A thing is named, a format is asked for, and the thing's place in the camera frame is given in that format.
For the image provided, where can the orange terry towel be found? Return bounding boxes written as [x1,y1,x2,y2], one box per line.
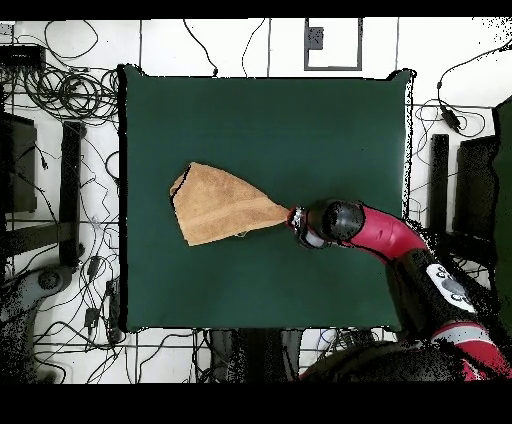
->
[169,161,292,247]

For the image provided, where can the black flat equipment box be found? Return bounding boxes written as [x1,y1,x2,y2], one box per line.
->
[0,44,46,68]

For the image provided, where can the dark green table cloth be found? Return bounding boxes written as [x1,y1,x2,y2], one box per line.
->
[118,63,415,333]

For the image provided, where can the black stand foot bar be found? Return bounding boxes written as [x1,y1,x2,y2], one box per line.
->
[58,120,86,268]
[424,133,450,237]

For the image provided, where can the small grey box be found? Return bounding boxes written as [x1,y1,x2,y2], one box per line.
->
[306,26,324,51]

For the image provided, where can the large black equipment box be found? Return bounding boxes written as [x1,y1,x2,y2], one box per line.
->
[452,135,499,241]
[0,112,38,214]

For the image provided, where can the green cloth sheet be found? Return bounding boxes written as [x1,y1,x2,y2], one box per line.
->
[492,94,512,337]

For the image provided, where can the dark stand base with wheel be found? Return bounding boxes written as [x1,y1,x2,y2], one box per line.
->
[0,263,75,321]

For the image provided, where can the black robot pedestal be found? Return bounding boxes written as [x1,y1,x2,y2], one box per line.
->
[207,328,303,383]

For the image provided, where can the grey square floor frame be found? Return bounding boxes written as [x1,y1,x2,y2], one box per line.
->
[303,17,364,72]

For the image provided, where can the black cable with plug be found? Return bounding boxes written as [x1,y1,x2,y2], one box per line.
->
[182,18,220,78]

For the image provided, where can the black power adapter with cable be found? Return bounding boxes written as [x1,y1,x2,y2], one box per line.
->
[435,37,512,139]

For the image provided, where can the coiled black cable tangle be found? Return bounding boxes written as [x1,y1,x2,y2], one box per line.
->
[15,65,120,121]

